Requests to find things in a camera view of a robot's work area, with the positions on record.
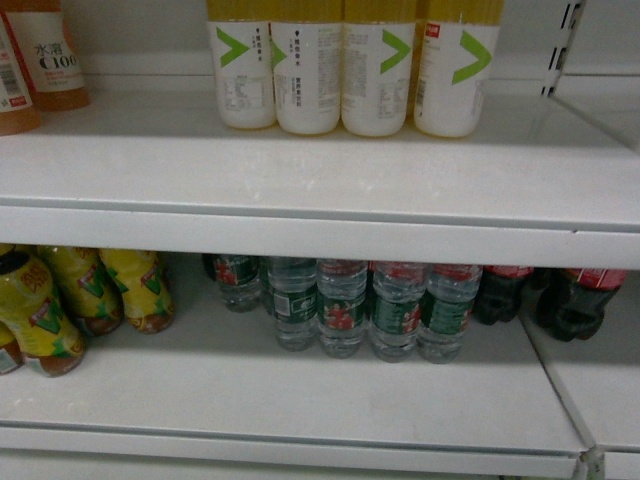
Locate water bottle barcode green label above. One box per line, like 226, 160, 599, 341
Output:
267, 256, 317, 351

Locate water bottle red players label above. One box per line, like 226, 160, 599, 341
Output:
316, 259, 368, 359

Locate back left water bottle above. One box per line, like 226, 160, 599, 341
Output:
214, 254, 261, 313

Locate water bottle behind front one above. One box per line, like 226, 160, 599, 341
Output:
369, 261, 428, 363

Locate right rear water bottle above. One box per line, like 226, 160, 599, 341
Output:
417, 264, 482, 364

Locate upper white shelf board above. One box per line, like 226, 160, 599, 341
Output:
1, 81, 639, 269

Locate white metal shelf board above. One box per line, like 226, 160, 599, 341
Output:
1, 300, 639, 476

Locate cola bottle red label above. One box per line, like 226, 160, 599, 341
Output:
473, 265, 534, 325

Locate white yellow juice bottle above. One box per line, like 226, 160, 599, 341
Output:
207, 1, 276, 129

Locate yellow lemon tea bottle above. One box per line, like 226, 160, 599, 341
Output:
37, 245, 123, 337
1, 244, 86, 378

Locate far right cola bottle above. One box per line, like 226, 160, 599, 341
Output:
534, 268, 628, 342

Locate left yellow lemon tea bottle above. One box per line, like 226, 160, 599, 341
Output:
1, 244, 86, 378

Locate left orange drink bottle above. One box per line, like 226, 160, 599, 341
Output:
0, 21, 41, 136

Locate orange C100 drink bottle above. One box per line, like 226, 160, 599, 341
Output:
1, 1, 90, 111

